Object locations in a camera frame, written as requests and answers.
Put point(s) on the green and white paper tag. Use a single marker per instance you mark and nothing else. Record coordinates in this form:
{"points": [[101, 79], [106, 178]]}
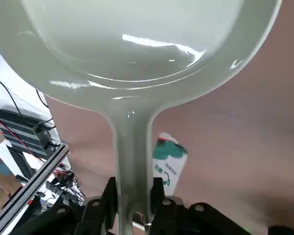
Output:
{"points": [[169, 166]]}

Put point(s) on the pale green plastic dustpan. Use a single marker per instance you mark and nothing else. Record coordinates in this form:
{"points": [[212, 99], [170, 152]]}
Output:
{"points": [[137, 49]]}

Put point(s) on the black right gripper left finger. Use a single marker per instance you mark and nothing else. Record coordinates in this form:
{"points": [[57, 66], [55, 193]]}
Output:
{"points": [[93, 213]]}

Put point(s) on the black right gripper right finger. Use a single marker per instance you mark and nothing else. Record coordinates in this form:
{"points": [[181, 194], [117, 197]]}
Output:
{"points": [[171, 215]]}

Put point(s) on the black finned power box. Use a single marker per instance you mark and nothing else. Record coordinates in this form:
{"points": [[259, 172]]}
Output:
{"points": [[19, 127]]}

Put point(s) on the brown cardboard box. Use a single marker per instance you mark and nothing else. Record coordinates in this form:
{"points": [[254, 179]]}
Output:
{"points": [[0, 176]]}

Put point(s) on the aluminium frame profile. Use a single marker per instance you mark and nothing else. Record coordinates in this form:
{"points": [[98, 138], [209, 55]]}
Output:
{"points": [[39, 176]]}

